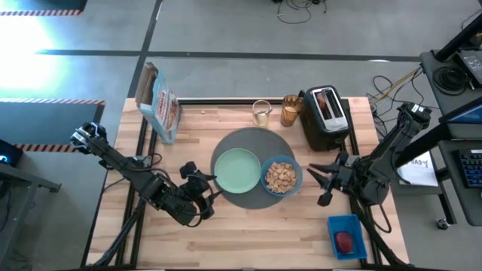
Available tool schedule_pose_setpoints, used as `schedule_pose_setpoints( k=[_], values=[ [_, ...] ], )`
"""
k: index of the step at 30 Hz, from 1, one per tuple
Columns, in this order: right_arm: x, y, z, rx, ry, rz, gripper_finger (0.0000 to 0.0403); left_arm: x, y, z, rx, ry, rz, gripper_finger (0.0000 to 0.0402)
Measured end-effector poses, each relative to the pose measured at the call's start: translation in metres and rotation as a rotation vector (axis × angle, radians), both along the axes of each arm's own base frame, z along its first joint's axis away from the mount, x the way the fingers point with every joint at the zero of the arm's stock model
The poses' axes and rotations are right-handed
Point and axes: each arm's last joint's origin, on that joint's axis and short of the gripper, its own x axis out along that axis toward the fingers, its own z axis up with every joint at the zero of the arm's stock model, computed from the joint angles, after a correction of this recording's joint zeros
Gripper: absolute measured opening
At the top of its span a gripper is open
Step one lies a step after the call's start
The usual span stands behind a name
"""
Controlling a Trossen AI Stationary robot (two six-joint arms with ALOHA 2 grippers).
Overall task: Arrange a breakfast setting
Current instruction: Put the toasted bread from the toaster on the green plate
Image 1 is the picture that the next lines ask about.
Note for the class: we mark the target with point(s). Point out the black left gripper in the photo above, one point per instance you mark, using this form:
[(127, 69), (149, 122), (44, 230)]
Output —
[(199, 186)]

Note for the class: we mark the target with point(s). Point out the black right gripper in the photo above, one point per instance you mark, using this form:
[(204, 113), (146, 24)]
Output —
[(344, 175)]

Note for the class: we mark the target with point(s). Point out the blue bowl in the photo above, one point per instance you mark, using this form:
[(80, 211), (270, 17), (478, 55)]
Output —
[(263, 177)]

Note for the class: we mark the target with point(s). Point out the amber faceted tumbler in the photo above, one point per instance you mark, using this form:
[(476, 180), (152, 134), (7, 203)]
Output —
[(290, 111)]

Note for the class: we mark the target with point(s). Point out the red apple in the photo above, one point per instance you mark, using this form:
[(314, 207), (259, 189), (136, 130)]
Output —
[(343, 242)]

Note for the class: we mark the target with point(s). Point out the blue cinnamon squares cereal box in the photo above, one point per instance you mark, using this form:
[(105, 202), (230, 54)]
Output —
[(162, 109)]

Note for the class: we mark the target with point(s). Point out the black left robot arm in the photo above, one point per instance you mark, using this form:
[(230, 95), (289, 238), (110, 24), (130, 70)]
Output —
[(132, 175)]

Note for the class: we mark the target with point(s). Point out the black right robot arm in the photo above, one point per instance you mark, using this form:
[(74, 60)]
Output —
[(391, 150)]

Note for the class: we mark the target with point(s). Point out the pale green plate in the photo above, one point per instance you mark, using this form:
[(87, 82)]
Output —
[(237, 171)]

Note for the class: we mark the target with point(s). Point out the cereal squares heap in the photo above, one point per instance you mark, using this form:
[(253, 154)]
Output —
[(281, 177)]

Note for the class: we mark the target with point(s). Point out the black toaster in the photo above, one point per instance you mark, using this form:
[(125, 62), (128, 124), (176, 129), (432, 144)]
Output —
[(324, 131)]

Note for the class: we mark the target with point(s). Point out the blue plastic bin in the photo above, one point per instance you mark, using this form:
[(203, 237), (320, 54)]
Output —
[(350, 224)]

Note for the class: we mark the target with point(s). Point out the grey round woven placemat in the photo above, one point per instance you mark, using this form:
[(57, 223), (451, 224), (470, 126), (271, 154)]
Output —
[(248, 139)]

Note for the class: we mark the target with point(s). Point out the brown toast slice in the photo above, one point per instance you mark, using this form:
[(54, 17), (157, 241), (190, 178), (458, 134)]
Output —
[(322, 101)]

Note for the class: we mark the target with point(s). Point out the clear ribbed glass jar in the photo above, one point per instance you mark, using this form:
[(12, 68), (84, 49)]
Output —
[(261, 118)]

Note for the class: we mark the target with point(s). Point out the white paper sheet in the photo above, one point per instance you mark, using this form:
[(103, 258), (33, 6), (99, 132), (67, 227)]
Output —
[(418, 171)]

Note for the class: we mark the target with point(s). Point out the black caster wheel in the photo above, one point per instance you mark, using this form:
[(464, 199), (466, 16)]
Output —
[(443, 224)]

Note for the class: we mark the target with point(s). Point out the grey side desk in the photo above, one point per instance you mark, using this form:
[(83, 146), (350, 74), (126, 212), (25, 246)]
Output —
[(452, 101)]

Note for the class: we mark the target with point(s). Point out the black keyboard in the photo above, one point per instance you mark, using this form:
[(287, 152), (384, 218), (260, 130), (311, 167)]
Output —
[(471, 167)]

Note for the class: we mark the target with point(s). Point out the dark side table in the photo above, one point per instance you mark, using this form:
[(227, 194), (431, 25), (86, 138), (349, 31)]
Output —
[(22, 180)]

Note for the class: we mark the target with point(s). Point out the black device with blue light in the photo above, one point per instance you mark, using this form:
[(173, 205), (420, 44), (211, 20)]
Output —
[(9, 154)]

